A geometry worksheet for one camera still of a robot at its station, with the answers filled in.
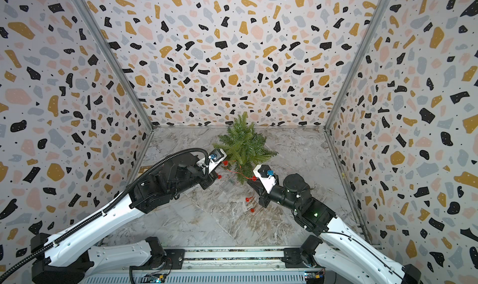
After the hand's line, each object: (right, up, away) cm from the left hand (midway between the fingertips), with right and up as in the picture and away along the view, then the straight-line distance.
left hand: (220, 161), depth 66 cm
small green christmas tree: (+8, +5, +9) cm, 13 cm away
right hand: (+11, -7, 0) cm, 13 cm away
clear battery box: (-1, -16, +29) cm, 33 cm away
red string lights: (+12, -5, -3) cm, 13 cm away
